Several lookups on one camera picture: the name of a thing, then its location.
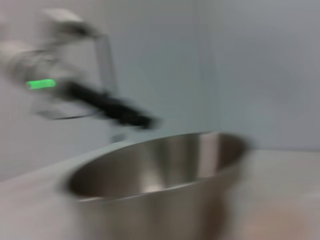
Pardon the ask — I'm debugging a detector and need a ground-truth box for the stainless steel mixing bowl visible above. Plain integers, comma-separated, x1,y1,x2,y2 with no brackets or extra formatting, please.
65,131,251,240

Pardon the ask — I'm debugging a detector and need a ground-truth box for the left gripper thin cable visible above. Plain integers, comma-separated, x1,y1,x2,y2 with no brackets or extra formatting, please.
36,109,90,121

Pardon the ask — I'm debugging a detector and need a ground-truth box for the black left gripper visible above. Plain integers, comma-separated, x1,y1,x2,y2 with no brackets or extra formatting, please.
62,81,158,129

